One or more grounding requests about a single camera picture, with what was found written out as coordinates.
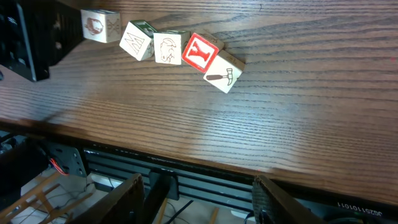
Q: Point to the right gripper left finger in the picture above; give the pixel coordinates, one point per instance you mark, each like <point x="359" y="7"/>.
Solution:
<point x="116" y="206"/>

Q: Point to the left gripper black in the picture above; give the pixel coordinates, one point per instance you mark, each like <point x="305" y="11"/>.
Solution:
<point x="36" y="35"/>

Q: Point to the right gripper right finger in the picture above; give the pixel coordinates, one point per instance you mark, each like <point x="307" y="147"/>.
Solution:
<point x="271" y="204"/>

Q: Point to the brown animal wooden block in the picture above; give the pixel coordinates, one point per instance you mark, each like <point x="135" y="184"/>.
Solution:
<point x="101" y="25"/>

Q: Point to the dotted pattern wooden block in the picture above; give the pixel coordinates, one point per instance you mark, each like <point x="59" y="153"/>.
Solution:
<point x="138" y="39"/>

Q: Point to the red picture wooden block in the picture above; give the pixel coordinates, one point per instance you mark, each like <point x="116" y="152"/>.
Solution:
<point x="169" y="46"/>

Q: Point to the hammer picture wooden block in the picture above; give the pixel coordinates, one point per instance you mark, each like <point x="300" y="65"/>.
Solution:
<point x="224" y="71"/>

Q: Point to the red Y wooden block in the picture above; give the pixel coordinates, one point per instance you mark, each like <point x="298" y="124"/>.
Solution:
<point x="201" y="50"/>

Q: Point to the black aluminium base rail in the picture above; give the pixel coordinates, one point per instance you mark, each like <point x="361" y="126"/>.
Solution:
<point x="219" y="187"/>

